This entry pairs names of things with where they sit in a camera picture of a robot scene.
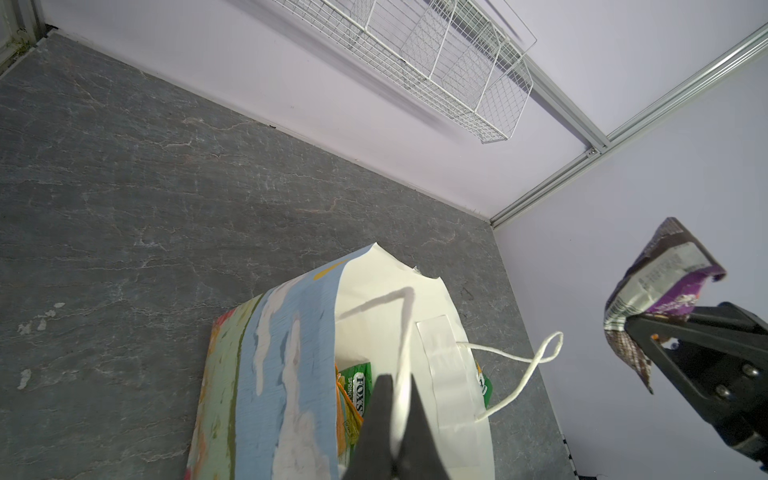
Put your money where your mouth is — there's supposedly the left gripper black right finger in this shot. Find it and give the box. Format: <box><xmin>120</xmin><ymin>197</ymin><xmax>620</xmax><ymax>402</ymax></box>
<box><xmin>395</xmin><ymin>378</ymin><xmax>449</xmax><ymax>480</ymax></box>

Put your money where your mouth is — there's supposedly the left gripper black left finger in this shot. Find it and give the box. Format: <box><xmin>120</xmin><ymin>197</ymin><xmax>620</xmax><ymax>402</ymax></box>
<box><xmin>342</xmin><ymin>374</ymin><xmax>394</xmax><ymax>480</ymax></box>

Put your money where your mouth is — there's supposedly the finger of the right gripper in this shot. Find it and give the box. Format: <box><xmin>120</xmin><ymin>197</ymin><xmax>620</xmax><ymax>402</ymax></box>
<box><xmin>625</xmin><ymin>302</ymin><xmax>767</xmax><ymax>464</ymax></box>

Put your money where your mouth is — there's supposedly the orange Fox's candy bag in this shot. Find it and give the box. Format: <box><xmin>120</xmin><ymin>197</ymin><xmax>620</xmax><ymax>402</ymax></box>
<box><xmin>336</xmin><ymin>374</ymin><xmax>363</xmax><ymax>465</ymax></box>

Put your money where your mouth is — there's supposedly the green snack bag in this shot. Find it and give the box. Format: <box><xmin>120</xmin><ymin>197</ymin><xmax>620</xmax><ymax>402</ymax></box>
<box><xmin>336</xmin><ymin>362</ymin><xmax>373</xmax><ymax>422</ymax></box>

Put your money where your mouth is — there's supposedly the purple M&M's packet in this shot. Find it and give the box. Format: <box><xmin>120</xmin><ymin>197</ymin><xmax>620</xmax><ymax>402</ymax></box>
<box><xmin>603</xmin><ymin>217</ymin><xmax>727</xmax><ymax>390</ymax></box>

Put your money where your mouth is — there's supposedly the paper bag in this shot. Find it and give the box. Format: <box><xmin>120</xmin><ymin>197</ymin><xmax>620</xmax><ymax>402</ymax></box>
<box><xmin>185</xmin><ymin>244</ymin><xmax>498</xmax><ymax>479</ymax></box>

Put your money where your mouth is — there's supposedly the yellow green Fox's bag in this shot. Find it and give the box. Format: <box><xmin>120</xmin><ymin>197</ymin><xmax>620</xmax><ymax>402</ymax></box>
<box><xmin>476</xmin><ymin>364</ymin><xmax>493</xmax><ymax>408</ymax></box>

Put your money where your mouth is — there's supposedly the white wire basket, long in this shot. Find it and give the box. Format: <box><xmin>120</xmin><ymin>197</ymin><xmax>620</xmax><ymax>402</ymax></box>
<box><xmin>281</xmin><ymin>1</ymin><xmax>533</xmax><ymax>144</ymax></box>

